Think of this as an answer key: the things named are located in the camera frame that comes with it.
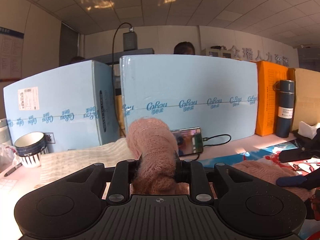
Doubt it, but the dark blue vacuum bottle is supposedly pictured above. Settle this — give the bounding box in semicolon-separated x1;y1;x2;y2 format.
273;80;295;138

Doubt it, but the black power adapter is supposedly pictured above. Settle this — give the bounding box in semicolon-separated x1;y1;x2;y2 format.
123;31;138;51

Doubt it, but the black charging cable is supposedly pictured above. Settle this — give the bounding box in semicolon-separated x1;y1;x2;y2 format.
111;22;232;161

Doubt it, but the pink knitted sweater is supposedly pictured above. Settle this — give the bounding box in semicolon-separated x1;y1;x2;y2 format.
126;118;316;201

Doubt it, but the brown cardboard box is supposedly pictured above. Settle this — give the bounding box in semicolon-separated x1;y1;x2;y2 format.
289;68;320;131

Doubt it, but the cream knitted sweater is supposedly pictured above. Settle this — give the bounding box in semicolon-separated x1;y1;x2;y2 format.
35;138;135;188

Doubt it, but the large light blue carton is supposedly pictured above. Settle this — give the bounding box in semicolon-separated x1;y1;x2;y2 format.
120;55;258;140

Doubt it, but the black smartphone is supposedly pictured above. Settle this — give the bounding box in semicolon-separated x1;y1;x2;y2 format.
172;127;203;157

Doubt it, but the anime printed desk mat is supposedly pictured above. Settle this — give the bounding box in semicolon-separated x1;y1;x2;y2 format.
201;140;319;239

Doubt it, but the white folded cloth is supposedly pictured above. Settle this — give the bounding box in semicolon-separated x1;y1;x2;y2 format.
298;121;320;139

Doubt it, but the black marker pen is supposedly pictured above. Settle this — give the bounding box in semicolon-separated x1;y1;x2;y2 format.
4;163;22;177

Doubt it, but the orange cardboard box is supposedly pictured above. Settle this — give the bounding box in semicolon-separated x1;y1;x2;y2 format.
255;61;289;137

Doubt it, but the black and white mug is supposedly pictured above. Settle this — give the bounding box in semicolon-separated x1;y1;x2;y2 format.
14;132;48;168

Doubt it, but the wall notice poster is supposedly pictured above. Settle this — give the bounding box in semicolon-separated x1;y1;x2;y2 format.
0;27;24;82

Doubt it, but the person's head behind cartons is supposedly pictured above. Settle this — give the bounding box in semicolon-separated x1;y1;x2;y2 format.
174;41;195;55

